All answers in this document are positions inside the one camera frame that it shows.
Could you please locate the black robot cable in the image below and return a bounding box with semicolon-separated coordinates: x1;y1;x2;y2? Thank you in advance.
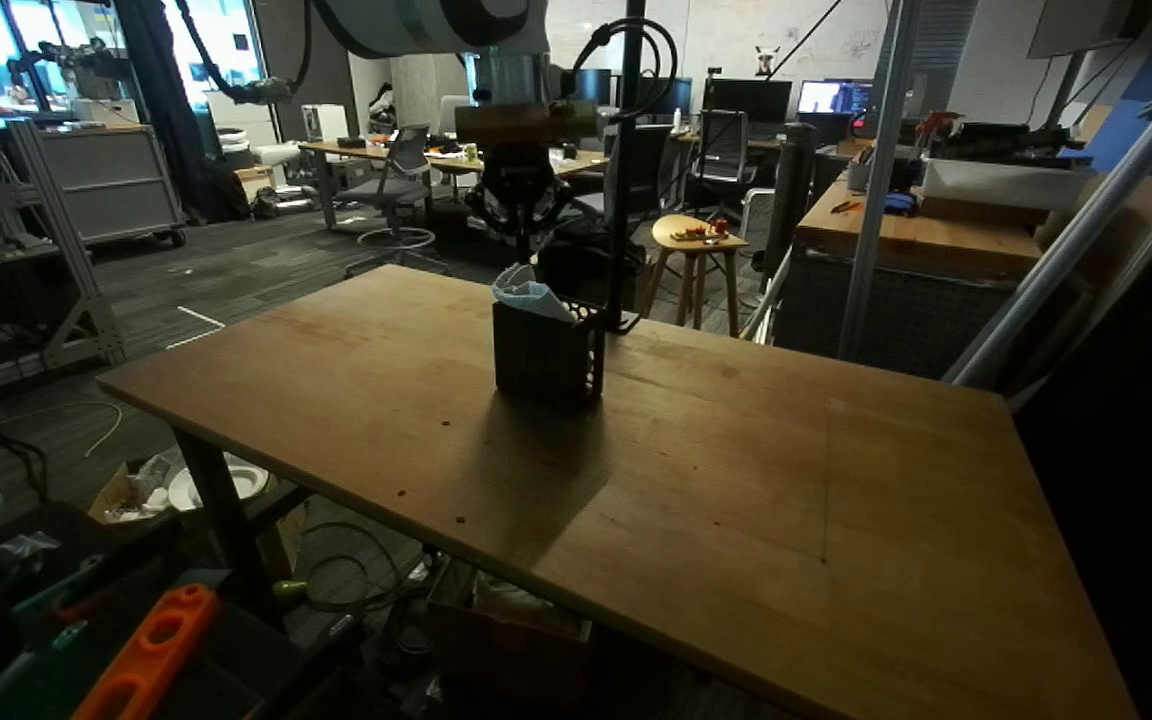
562;17;682;141

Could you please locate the open cardboard box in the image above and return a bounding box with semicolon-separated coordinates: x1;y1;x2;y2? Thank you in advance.
82;444;277;538

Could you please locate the wooden workbench with drawers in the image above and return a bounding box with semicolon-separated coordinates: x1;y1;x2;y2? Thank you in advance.
772;163;1050;379

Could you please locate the white towel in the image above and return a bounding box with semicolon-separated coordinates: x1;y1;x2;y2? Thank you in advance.
488;261;594;328

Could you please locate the orange plastic holder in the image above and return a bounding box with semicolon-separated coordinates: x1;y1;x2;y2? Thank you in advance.
67;578;223;720

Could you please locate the diagonal aluminium bar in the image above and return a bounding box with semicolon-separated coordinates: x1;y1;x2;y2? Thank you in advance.
939;41;1152;392

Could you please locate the brown cardboard box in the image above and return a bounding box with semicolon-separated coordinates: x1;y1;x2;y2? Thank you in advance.
424;568;603;704

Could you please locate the lit computer monitor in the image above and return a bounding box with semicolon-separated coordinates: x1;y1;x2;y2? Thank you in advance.
793;74;880;122

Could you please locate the grey metal rack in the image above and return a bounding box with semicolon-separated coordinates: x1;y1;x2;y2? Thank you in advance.
0;113;126;411

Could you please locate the black office chair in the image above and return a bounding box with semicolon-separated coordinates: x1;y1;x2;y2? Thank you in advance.
690;103;757;190

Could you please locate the black perforated basket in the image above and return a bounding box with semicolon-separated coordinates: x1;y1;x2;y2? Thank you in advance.
488;290;610;411

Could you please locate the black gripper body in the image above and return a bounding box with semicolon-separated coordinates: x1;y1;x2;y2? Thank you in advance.
473;141;568;235

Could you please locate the black table leg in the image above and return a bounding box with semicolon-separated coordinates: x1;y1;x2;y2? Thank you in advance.
173;427;279;621

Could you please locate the vertical aluminium post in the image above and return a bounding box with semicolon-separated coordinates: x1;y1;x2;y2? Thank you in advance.
835;0;923;363

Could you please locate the grey drawer cart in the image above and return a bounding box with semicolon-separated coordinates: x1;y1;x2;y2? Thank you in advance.
10;120;190;253

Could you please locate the black vertical pole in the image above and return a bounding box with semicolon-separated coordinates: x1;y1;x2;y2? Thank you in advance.
594;0;650;338

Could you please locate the dark computer monitor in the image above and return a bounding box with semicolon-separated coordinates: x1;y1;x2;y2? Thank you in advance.
699;71;797;132

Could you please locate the round wooden stool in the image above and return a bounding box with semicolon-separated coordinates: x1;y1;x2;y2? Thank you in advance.
642;210;753;338

